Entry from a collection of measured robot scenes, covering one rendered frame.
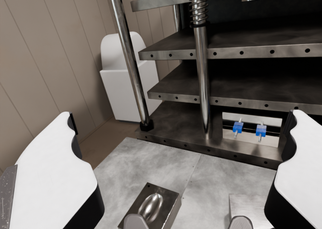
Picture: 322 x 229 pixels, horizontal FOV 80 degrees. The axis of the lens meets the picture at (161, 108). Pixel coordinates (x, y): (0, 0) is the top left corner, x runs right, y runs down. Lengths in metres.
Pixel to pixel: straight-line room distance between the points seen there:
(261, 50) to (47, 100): 2.31
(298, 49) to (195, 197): 0.71
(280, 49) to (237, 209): 0.62
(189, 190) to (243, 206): 0.26
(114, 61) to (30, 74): 0.93
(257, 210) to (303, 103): 0.51
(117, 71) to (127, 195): 1.87
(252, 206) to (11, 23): 2.47
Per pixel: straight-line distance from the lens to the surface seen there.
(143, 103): 1.21
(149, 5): 1.08
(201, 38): 0.91
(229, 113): 1.06
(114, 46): 2.60
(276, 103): 1.02
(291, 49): 0.93
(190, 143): 1.14
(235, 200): 0.75
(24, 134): 2.59
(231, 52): 0.94
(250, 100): 1.02
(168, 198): 0.81
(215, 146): 1.11
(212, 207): 0.86
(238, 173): 0.97
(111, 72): 2.64
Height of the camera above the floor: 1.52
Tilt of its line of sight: 29 degrees down
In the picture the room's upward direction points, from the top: 11 degrees counter-clockwise
